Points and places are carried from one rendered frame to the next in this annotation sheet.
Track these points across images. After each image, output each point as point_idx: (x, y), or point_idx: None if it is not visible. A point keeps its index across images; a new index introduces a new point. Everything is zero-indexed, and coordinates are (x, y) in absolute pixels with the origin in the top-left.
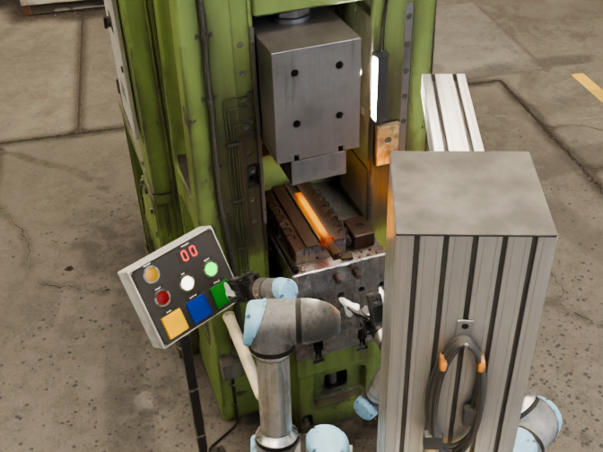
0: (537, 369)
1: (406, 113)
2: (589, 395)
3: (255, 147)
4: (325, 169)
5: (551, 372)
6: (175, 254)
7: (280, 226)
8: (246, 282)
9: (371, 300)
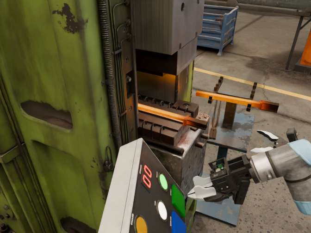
0: (228, 155)
1: None
2: (254, 154)
3: (130, 52)
4: (189, 56)
5: (233, 154)
6: (141, 185)
7: (139, 127)
8: (239, 171)
9: (295, 136)
